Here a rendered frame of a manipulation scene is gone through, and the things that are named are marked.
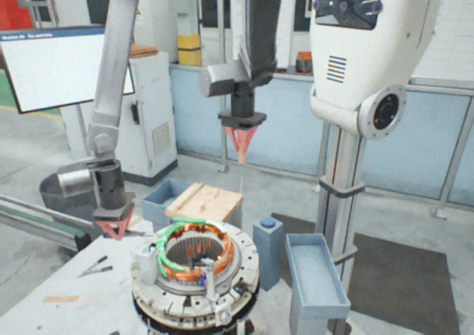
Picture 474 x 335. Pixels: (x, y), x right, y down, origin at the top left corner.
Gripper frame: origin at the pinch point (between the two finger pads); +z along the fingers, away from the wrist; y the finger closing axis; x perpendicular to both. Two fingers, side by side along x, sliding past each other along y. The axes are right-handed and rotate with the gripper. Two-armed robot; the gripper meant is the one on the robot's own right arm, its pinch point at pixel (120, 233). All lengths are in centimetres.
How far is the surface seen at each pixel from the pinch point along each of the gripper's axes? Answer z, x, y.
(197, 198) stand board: 9.8, 12.6, -31.4
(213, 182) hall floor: 116, -14, -219
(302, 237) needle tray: 11, 47, -16
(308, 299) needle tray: 13.8, 47.1, 4.0
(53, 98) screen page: -11, -59, -73
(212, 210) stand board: 9.8, 19.0, -25.0
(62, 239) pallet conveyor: 45, -53, -47
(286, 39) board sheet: -20, 50, -222
